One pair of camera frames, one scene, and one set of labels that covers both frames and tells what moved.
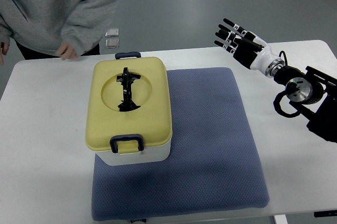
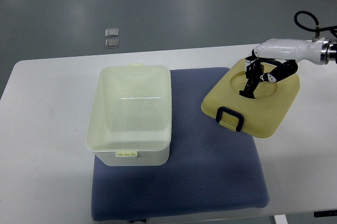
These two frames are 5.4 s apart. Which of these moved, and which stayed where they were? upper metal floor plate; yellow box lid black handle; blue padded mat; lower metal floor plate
Moved: yellow box lid black handle
Stayed: upper metal floor plate; blue padded mat; lower metal floor plate
